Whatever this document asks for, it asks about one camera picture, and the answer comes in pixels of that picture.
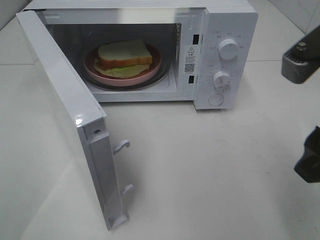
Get upper white power knob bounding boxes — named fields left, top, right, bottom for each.
left=217, top=37, right=239, bottom=60

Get round door release button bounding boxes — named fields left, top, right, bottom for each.
left=208, top=93, right=224, bottom=106

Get pink plate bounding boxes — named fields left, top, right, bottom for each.
left=83, top=44, right=163, bottom=87

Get sandwich with white bread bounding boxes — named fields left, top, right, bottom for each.
left=97, top=39, right=153, bottom=69

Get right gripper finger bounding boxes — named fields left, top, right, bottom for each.
left=294, top=126, right=320, bottom=183
left=281, top=26, right=320, bottom=84

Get white microwave oven body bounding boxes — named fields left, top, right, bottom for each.
left=21, top=0, right=258, bottom=110

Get white microwave door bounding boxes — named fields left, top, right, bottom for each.
left=16, top=10, right=133, bottom=229

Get lower white timer knob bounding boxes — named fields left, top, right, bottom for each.
left=212, top=71, right=232, bottom=88

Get glass microwave turntable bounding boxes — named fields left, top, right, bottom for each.
left=83, top=55, right=171, bottom=90

